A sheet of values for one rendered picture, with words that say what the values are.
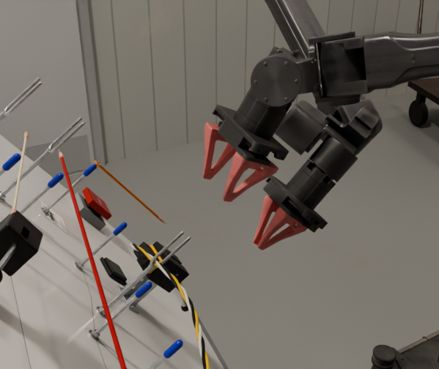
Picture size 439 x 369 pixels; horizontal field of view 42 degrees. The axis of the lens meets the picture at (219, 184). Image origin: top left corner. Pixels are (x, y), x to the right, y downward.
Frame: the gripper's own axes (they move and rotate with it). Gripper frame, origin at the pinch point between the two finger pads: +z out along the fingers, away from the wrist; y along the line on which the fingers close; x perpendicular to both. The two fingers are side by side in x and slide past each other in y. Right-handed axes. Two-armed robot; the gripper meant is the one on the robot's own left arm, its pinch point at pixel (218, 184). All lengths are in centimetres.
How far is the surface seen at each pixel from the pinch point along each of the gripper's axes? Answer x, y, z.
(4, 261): -34.6, 18.2, 1.0
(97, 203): -1.7, -21.0, 18.6
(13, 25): 57, -237, 54
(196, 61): 168, -234, 37
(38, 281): -23.8, 7.2, 12.2
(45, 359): -27.9, 19.7, 10.3
